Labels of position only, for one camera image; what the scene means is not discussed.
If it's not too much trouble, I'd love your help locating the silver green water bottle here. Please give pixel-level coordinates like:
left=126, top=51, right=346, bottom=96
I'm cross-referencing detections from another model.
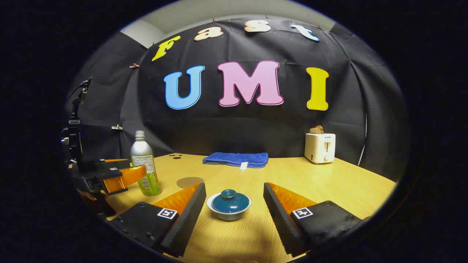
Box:
left=131, top=131, right=162, bottom=197

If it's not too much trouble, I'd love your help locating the white toaster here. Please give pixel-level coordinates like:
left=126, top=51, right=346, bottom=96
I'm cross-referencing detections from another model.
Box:
left=304, top=133, right=336, bottom=164

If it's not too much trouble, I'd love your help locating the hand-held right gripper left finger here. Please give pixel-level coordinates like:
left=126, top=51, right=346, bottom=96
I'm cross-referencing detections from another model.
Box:
left=110, top=183, right=207, bottom=258

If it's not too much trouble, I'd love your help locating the black backdrop cloth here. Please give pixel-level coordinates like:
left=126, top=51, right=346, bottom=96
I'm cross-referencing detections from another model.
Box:
left=66, top=15, right=408, bottom=183

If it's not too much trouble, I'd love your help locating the white teacup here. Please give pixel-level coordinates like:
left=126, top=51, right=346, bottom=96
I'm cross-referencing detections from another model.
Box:
left=207, top=192, right=252, bottom=221

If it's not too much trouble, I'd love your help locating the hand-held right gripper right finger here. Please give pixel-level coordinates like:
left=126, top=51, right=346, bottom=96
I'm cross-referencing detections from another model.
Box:
left=263, top=182, right=370, bottom=257

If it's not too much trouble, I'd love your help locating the teal teacup lid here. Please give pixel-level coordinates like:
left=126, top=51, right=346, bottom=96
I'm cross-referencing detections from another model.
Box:
left=212, top=189, right=250, bottom=214

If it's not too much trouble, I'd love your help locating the blue folded towel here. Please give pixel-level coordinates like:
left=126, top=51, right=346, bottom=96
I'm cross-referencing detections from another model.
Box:
left=202, top=152, right=269, bottom=171

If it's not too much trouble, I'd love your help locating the round brown coaster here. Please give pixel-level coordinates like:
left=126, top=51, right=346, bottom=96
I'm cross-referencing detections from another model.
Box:
left=177, top=177, right=205, bottom=189

